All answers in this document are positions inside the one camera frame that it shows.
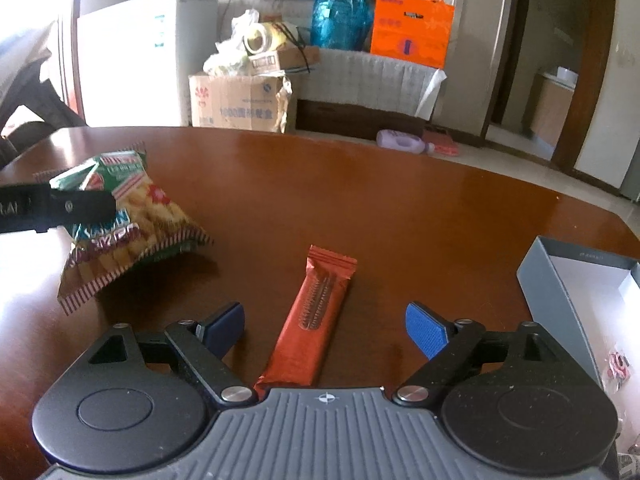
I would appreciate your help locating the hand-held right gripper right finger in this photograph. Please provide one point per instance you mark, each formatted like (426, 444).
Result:
(427, 330)

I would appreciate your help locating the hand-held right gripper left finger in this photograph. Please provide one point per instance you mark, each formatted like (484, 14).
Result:
(225, 327)

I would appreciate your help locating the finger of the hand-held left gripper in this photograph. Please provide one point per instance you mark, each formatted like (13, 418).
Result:
(82, 206)

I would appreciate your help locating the green prawn cracker bag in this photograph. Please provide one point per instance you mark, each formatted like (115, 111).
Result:
(142, 232)

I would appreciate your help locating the long red wafer bar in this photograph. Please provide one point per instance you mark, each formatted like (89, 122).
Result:
(315, 310)

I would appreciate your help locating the grey cardboard box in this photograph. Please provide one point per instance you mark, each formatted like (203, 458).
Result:
(555, 290)

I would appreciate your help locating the white black scooter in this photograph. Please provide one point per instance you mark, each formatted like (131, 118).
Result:
(40, 95)

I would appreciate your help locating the white refrigerator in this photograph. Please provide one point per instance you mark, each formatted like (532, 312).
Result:
(130, 60)

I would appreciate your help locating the large brown cardboard box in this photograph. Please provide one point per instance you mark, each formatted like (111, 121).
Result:
(235, 105)

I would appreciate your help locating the red packet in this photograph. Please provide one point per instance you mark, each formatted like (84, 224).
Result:
(445, 142)

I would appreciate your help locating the purple bottle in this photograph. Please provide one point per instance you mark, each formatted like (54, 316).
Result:
(400, 141)

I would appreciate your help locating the red white candy wrapper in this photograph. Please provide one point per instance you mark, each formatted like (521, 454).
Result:
(619, 367)

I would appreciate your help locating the white plastic bag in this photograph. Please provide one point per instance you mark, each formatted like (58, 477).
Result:
(225, 57)

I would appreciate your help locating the dark wooden cabinet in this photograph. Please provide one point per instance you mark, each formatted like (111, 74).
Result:
(345, 120)

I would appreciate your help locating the beige tape roll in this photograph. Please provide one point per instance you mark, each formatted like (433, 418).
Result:
(256, 38)

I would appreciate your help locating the wooden kitchen cabinet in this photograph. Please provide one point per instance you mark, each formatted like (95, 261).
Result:
(547, 110)

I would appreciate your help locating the white cloth cover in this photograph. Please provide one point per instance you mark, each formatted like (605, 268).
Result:
(365, 82)

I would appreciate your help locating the small cardboard box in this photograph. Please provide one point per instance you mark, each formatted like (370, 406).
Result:
(292, 59)

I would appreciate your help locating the yellow plastic bag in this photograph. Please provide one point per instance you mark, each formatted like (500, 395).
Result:
(286, 35)

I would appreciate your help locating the orange shopping bag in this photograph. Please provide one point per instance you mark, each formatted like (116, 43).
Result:
(412, 30)

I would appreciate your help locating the blue plastic bag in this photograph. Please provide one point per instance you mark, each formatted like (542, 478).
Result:
(340, 17)

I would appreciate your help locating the brown door frame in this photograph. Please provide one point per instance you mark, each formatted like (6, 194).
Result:
(590, 60)

